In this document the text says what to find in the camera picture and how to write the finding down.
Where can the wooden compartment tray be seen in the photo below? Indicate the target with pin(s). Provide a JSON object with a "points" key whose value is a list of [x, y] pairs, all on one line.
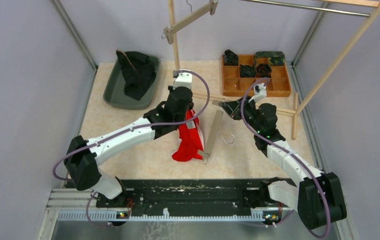
{"points": [[278, 85]]}

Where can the grey plastic bin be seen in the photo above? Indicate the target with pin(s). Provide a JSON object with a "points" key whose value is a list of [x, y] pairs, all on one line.
{"points": [[114, 92]]}

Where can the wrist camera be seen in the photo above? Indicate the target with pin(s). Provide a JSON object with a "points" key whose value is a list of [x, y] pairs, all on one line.
{"points": [[182, 79], [259, 93]]}

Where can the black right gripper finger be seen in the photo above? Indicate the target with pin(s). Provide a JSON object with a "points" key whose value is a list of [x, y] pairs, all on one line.
{"points": [[230, 113], [228, 105]]}

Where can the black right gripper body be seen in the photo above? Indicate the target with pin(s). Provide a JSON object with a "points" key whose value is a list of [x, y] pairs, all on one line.
{"points": [[249, 112]]}

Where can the red underwear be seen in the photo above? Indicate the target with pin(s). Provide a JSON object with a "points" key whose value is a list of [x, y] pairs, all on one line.
{"points": [[191, 142]]}

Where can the dark rolled sock right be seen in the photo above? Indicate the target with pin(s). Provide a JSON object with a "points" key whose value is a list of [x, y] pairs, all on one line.
{"points": [[263, 70]]}

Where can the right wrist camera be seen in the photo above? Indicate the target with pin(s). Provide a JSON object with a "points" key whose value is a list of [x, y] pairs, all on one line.
{"points": [[259, 93]]}

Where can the black striped garment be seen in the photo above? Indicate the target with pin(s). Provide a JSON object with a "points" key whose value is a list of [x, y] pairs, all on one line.
{"points": [[139, 72]]}

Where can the beige clip hanger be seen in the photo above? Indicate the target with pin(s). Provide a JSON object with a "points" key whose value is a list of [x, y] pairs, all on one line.
{"points": [[214, 132], [175, 26]]}

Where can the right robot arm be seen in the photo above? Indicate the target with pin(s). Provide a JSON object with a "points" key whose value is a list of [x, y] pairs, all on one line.
{"points": [[316, 196]]}

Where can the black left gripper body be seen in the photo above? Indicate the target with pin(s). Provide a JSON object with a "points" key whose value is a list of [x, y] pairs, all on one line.
{"points": [[182, 118]]}

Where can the dark folded sock top-left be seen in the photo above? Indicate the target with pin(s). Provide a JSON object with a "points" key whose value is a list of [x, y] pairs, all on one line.
{"points": [[230, 58]]}

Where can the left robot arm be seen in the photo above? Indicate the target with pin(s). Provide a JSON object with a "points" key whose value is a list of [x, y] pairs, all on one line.
{"points": [[85, 156]]}

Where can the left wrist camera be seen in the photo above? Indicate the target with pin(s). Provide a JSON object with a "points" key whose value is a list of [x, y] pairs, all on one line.
{"points": [[182, 79]]}

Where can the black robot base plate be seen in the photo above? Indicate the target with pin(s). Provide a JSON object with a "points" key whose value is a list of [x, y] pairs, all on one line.
{"points": [[211, 199]]}

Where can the dark folded sock middle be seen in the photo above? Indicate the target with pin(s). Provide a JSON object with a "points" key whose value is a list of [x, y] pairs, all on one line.
{"points": [[247, 71]]}

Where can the aluminium front rail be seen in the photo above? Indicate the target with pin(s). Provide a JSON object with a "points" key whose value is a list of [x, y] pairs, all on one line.
{"points": [[77, 205]]}

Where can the camouflage folded cloth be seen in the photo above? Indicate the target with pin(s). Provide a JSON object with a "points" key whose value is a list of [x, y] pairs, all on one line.
{"points": [[274, 58]]}

